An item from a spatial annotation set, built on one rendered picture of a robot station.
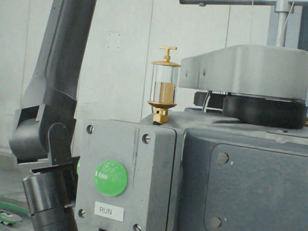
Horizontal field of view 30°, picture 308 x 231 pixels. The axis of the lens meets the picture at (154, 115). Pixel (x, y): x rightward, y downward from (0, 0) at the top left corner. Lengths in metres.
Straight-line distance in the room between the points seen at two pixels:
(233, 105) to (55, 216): 0.30
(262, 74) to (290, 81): 0.03
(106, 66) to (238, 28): 1.79
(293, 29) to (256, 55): 4.93
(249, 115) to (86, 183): 0.19
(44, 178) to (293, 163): 0.41
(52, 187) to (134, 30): 6.18
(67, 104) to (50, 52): 0.08
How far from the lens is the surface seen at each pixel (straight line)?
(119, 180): 0.47
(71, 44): 0.83
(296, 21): 5.53
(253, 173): 0.47
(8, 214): 5.47
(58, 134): 0.77
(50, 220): 0.77
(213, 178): 0.49
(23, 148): 0.79
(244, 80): 0.60
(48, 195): 0.78
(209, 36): 6.38
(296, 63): 0.60
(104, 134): 0.48
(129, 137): 0.47
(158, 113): 0.55
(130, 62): 6.90
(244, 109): 0.59
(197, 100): 0.99
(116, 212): 0.48
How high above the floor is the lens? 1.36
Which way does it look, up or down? 3 degrees down
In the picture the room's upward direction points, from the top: 6 degrees clockwise
